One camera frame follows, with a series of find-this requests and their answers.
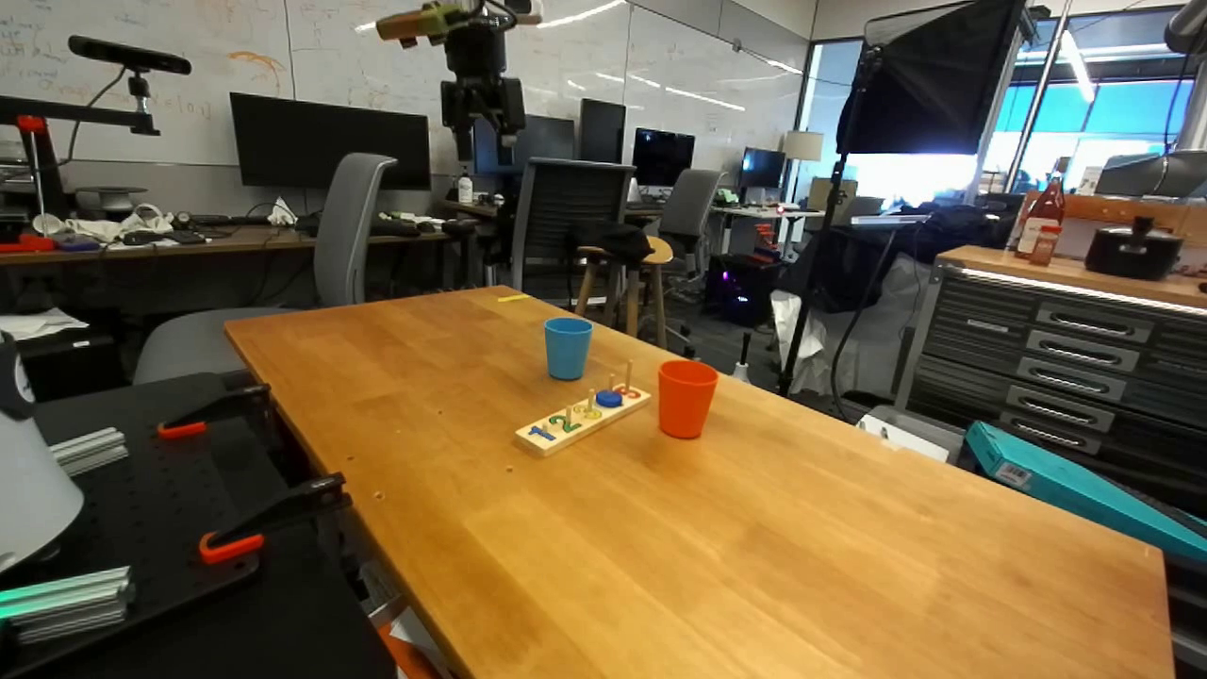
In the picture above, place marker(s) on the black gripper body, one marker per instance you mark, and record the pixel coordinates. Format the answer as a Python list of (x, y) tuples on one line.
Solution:
[(484, 102)]

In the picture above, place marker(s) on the blue plastic cup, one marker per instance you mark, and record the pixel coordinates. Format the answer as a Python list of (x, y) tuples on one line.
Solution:
[(567, 349)]

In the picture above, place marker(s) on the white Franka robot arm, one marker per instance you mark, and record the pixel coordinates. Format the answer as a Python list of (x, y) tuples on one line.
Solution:
[(475, 50)]

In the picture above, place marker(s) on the orange plastic cup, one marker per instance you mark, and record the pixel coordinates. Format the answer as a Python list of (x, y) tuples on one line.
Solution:
[(682, 402)]

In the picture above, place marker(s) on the dark wide monitor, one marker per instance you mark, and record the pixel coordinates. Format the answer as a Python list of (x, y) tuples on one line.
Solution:
[(550, 139)]

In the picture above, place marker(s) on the black mesh office chair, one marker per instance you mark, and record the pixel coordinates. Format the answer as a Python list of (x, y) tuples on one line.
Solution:
[(567, 221)]

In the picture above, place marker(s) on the large black monitor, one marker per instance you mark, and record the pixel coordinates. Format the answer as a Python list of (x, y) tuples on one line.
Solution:
[(329, 144)]

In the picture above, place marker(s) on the small black monitor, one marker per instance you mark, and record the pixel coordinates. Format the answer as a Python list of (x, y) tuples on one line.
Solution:
[(661, 158)]

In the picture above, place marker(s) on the wooden stool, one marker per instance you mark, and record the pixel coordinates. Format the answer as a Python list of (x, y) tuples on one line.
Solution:
[(636, 270)]

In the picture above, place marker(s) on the grey office chair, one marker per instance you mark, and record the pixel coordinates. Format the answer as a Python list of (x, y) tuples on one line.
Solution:
[(342, 238)]

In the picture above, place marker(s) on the grey swivel chair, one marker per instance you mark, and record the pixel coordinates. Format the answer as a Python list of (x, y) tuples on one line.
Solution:
[(687, 213)]

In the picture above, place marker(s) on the wooden number puzzle board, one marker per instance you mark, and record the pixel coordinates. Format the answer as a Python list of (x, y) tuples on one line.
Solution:
[(569, 424)]

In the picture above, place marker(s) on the white table lamp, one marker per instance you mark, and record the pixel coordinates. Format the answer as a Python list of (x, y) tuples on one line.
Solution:
[(799, 153)]

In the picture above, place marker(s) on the wooden office desk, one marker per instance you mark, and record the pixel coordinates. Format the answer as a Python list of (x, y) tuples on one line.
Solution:
[(188, 246)]

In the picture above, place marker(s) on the black light stand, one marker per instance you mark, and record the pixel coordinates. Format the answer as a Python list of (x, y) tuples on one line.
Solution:
[(817, 270)]

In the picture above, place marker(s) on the black softbox light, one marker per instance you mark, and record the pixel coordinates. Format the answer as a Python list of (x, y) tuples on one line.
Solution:
[(931, 76)]

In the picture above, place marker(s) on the white box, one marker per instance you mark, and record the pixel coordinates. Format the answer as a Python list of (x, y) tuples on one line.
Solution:
[(905, 434)]

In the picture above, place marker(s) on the aluminium profile stack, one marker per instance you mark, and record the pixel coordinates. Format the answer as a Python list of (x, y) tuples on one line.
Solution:
[(61, 600), (89, 451)]

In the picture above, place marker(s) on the black side board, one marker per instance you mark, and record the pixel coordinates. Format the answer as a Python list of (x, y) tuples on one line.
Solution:
[(176, 554)]

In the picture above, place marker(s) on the red bottle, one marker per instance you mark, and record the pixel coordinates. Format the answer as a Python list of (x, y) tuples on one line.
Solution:
[(1043, 224)]

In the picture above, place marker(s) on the white lamp shade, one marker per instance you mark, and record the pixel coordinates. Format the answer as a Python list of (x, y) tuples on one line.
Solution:
[(32, 494)]

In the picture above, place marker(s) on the grey drawer cabinet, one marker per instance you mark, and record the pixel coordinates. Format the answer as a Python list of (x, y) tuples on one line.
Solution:
[(1070, 364)]

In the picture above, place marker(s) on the teal plastic case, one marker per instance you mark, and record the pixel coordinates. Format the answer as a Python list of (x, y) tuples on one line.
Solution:
[(1081, 494)]

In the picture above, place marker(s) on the black camera on mount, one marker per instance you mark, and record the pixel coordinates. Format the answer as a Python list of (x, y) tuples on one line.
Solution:
[(124, 60)]

